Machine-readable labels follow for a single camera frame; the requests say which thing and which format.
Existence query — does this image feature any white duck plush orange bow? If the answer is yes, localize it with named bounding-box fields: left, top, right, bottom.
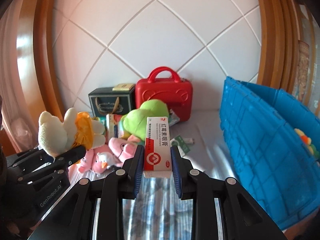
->
left=38, top=108, right=106, bottom=158

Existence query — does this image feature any red white medicine box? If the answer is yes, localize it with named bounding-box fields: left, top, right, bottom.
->
left=143, top=116, right=172, bottom=178

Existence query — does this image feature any pink pig plush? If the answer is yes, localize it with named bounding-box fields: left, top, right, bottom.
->
left=108, top=138, right=137, bottom=163
left=78, top=144, right=122, bottom=174

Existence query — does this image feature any small white duck plush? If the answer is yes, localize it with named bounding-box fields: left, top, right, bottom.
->
left=96, top=152, right=116, bottom=173

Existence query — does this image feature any blue plastic storage crate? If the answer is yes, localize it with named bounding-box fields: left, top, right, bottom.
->
left=220, top=77, right=319, bottom=230

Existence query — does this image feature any tall colourful carton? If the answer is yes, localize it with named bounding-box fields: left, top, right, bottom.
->
left=106, top=114, right=125, bottom=140

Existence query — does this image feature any dark green gift box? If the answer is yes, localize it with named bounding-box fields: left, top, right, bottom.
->
left=88, top=87, right=136, bottom=117

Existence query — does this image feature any green plush toy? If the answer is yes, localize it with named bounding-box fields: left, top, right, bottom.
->
left=121, top=99, right=169, bottom=142

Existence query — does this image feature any green white small box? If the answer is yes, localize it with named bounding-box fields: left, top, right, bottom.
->
left=170, top=135, right=195, bottom=157

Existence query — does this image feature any small gold box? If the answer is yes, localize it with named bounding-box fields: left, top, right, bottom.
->
left=112, top=83, right=135, bottom=91

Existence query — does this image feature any red toy suitcase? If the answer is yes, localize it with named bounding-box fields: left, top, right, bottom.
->
left=135, top=66, right=193, bottom=121

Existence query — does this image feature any wooden headboard frame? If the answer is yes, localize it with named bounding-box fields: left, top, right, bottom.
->
left=15, top=0, right=66, bottom=120

